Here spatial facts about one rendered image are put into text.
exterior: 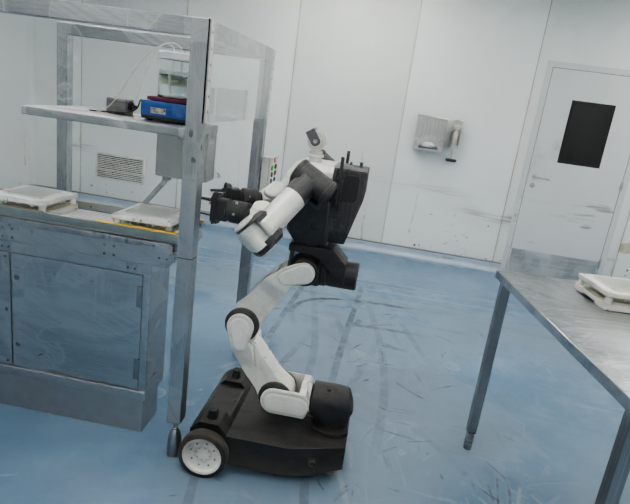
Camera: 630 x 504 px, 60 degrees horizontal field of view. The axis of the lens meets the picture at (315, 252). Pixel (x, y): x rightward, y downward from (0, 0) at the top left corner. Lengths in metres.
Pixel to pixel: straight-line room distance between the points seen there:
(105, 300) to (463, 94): 4.28
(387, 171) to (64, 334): 4.02
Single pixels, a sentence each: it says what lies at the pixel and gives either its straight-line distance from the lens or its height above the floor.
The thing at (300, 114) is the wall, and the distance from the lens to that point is 5.90.
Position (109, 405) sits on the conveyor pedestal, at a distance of 2.66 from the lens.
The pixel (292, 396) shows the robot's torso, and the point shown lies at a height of 0.32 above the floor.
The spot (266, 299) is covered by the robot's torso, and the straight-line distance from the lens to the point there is 2.23.
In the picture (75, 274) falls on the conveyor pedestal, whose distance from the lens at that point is 2.47.
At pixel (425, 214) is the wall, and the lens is 5.89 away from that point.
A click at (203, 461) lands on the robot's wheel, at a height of 0.07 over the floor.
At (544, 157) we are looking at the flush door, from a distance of 5.94.
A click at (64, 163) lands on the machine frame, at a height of 0.98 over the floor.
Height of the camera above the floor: 1.52
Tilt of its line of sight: 16 degrees down
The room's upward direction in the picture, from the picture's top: 8 degrees clockwise
